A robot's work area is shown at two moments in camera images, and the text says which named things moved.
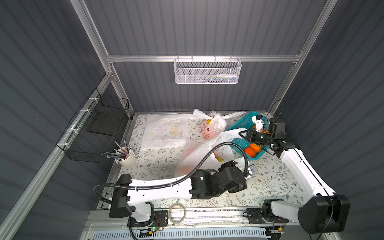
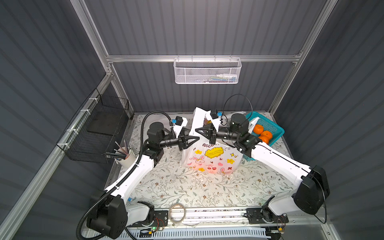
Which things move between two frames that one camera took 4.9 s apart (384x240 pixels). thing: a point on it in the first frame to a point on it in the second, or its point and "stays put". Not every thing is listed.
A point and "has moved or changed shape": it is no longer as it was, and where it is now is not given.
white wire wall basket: [207, 70] stays put
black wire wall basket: [94, 132] stays put
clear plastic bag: [216, 152] has moved or changed shape
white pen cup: [125, 157] stays put
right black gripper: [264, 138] to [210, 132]
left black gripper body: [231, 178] to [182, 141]
